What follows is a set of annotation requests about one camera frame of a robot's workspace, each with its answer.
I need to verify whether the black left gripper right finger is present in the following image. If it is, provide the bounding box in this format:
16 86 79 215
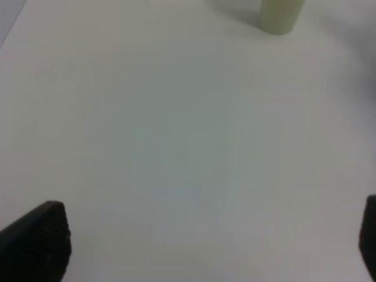
358 195 376 281

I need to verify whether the pale green plastic cup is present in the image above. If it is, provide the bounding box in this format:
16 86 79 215
260 0 305 35

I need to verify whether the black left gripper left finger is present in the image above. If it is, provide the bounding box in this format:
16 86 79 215
1 201 72 282

